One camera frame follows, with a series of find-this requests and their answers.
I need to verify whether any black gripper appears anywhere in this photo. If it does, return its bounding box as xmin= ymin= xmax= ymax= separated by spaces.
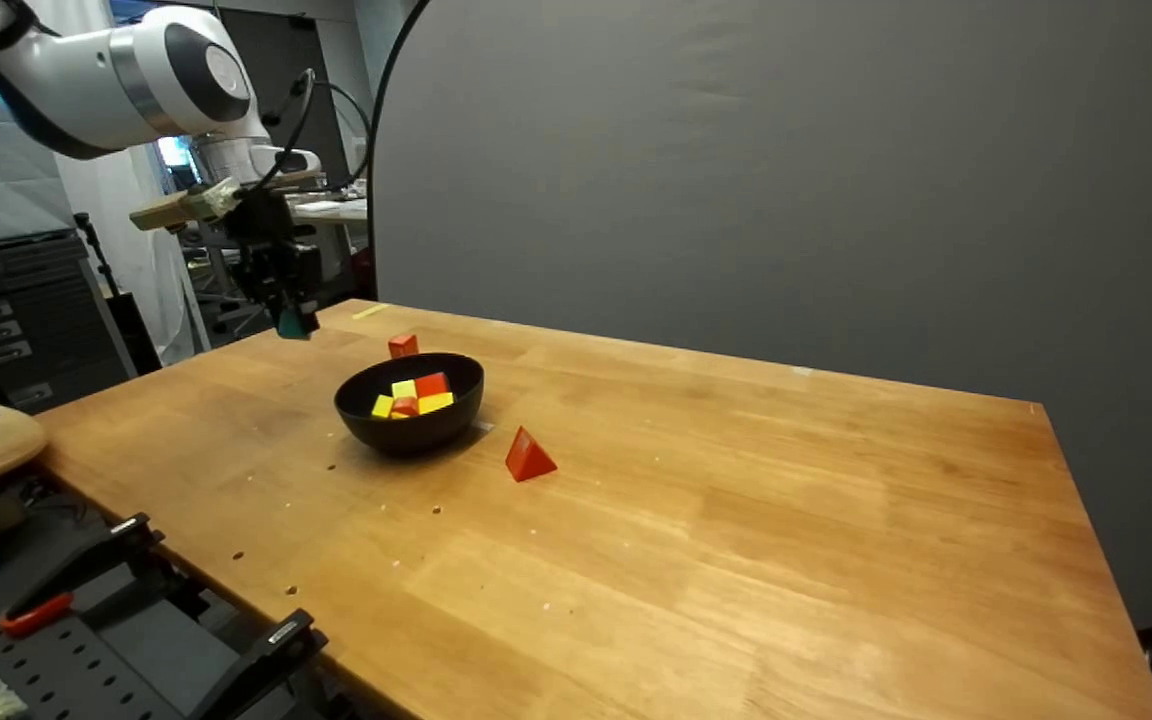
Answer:
xmin=220 ymin=179 xmax=328 ymax=338

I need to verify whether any red wooden wedge block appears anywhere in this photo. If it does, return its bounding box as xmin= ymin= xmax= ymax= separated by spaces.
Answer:
xmin=501 ymin=426 xmax=560 ymax=490

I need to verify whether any black bowl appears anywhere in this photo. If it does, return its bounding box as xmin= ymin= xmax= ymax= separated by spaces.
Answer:
xmin=333 ymin=349 xmax=490 ymax=461

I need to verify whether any black tripod leg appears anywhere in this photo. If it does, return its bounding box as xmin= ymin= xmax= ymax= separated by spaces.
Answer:
xmin=64 ymin=209 xmax=161 ymax=376

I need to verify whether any black equipment cabinet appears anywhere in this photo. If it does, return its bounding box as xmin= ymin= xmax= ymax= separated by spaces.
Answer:
xmin=0 ymin=228 xmax=142 ymax=418

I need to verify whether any black pegboard bench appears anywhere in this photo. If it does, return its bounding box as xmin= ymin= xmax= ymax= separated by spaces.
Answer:
xmin=0 ymin=463 xmax=389 ymax=720

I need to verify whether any grey fabric backdrop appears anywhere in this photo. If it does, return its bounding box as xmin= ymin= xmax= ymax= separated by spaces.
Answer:
xmin=370 ymin=0 xmax=1152 ymax=632

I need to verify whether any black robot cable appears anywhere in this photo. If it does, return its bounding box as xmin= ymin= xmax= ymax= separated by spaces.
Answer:
xmin=274 ymin=65 xmax=381 ymax=192

